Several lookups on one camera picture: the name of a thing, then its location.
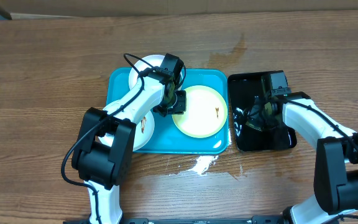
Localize green yellow sponge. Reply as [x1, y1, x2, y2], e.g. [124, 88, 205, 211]
[246, 103, 280, 131]

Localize white plate top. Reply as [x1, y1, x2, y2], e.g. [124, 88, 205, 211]
[129, 55, 183, 93]

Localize white plate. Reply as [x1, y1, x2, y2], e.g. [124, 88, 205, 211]
[98, 100, 155, 151]
[129, 55, 183, 93]

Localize yellow-green plate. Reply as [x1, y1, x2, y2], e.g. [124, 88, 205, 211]
[172, 85, 228, 138]

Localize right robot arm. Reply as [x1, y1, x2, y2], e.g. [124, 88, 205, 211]
[246, 92, 358, 223]

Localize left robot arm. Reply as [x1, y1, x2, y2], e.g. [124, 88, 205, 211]
[62, 67, 186, 223]

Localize black plastic tray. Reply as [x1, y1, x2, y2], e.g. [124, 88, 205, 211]
[227, 71, 297, 152]

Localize teal plastic tray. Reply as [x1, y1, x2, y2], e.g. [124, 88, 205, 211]
[106, 67, 231, 154]

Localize white plate lower left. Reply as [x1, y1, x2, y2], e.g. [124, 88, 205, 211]
[98, 100, 155, 151]

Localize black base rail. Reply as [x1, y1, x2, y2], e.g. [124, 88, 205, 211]
[63, 214, 291, 224]

